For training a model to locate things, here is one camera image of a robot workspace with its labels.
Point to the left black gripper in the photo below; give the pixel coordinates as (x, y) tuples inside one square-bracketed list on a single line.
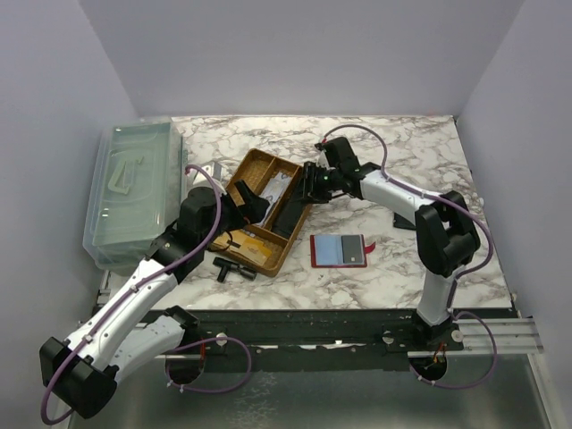
[(241, 207)]

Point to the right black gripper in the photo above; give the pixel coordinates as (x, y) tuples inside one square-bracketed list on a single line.
[(310, 183)]

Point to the red card holder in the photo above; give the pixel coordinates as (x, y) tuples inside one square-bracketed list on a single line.
[(339, 251)]

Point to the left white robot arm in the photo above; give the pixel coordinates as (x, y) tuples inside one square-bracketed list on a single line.
[(84, 370)]

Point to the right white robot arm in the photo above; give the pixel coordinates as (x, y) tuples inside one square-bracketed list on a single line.
[(446, 236)]

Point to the black card holder in tray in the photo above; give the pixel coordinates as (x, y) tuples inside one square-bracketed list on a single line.
[(290, 214)]

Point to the silver cards in tray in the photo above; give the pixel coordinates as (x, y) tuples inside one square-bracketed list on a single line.
[(273, 191)]

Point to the gold cards in tray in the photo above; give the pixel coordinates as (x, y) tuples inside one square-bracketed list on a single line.
[(242, 244)]

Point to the grey VIP card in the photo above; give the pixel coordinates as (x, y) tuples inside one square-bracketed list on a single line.
[(352, 248)]

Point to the woven wicker organizer tray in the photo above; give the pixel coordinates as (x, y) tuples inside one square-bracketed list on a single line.
[(256, 169)]

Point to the black T-shaped tool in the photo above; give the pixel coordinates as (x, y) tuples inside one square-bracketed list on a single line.
[(227, 266)]

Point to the clear plastic storage box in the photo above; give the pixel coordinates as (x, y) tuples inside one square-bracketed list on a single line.
[(135, 192)]

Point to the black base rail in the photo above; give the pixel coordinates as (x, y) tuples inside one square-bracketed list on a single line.
[(319, 340)]

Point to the aluminium frame rail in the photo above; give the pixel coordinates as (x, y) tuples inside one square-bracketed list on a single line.
[(512, 336)]

